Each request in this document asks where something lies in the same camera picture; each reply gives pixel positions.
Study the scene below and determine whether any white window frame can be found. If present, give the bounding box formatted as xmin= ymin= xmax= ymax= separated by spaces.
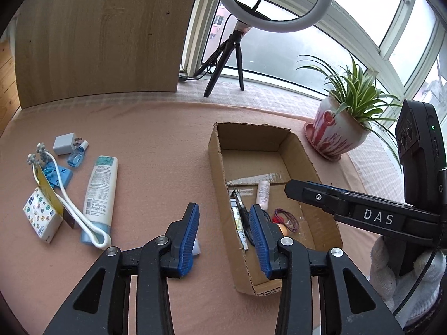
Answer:
xmin=180 ymin=0 xmax=447 ymax=137

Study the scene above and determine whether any person's right hand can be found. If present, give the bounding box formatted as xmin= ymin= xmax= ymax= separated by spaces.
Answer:
xmin=369 ymin=235 xmax=442 ymax=327

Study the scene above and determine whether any black power cable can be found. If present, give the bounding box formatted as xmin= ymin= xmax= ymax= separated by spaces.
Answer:
xmin=178 ymin=14 xmax=233 ymax=82

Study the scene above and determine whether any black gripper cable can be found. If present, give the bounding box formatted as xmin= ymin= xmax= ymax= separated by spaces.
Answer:
xmin=394 ymin=167 xmax=447 ymax=317

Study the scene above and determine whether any pink pot saucer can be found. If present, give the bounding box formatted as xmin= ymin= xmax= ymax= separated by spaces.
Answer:
xmin=303 ymin=120 xmax=341 ymax=162

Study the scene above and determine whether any printed tissue pack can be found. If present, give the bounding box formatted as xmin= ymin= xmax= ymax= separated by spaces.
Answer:
xmin=23 ymin=186 xmax=63 ymax=244

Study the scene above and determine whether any cardboard box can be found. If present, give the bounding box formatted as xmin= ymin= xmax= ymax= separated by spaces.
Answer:
xmin=208 ymin=122 xmax=343 ymax=296

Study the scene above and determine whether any black tripod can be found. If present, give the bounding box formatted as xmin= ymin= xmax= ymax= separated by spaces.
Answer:
xmin=194 ymin=31 xmax=245 ymax=98

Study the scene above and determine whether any white checkered cloth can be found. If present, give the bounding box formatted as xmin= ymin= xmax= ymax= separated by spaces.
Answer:
xmin=176 ymin=77 xmax=406 ymax=217

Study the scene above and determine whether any green spider plant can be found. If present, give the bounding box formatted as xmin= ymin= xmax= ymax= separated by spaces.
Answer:
xmin=296 ymin=54 xmax=406 ymax=163

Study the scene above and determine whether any white blue lotion tube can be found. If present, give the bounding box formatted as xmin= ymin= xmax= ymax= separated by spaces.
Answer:
xmin=80 ymin=155 xmax=118 ymax=246

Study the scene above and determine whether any wooden plank panel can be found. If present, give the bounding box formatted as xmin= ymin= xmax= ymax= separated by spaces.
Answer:
xmin=0 ymin=40 xmax=22 ymax=137

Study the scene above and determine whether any white charger plug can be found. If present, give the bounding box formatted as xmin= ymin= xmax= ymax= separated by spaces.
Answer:
xmin=53 ymin=133 xmax=84 ymax=156

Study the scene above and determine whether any black ballpoint pen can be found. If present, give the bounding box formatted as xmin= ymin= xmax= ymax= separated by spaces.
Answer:
xmin=232 ymin=188 xmax=255 ymax=247

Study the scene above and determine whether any small blue bottle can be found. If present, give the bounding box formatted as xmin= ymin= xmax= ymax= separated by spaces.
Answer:
xmin=67 ymin=140 xmax=89 ymax=169

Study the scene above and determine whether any white ring light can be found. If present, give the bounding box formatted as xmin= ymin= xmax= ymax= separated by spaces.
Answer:
xmin=214 ymin=0 xmax=333 ymax=35

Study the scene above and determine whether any patterned lighter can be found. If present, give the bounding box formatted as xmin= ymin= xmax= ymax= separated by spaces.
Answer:
xmin=229 ymin=198 xmax=249 ymax=251

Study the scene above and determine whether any yellow ruler card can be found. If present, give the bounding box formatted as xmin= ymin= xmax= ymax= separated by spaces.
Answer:
xmin=33 ymin=164 xmax=75 ymax=230

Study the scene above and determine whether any wooden board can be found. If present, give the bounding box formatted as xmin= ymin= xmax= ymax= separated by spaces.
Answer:
xmin=14 ymin=0 xmax=203 ymax=109

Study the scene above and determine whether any white roller massager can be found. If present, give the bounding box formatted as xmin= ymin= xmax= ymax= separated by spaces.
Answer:
xmin=27 ymin=142 xmax=112 ymax=251

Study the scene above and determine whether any small white tube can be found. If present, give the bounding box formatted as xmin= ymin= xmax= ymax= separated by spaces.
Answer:
xmin=256 ymin=180 xmax=273 ymax=222

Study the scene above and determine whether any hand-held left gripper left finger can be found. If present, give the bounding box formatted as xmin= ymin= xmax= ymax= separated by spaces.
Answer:
xmin=42 ymin=202 xmax=200 ymax=335

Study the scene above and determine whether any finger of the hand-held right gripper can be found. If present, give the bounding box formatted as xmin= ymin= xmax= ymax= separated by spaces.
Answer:
xmin=284 ymin=179 xmax=342 ymax=219
xmin=307 ymin=181 xmax=367 ymax=197

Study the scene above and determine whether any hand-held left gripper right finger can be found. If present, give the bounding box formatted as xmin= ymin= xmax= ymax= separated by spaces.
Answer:
xmin=249 ymin=204 xmax=406 ymax=335

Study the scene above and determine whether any red white flower pot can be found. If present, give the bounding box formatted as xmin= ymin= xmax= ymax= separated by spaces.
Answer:
xmin=312 ymin=96 xmax=371 ymax=157

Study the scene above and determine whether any blue plastic clip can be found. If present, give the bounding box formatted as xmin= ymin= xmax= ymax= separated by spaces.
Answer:
xmin=44 ymin=162 xmax=73 ymax=188

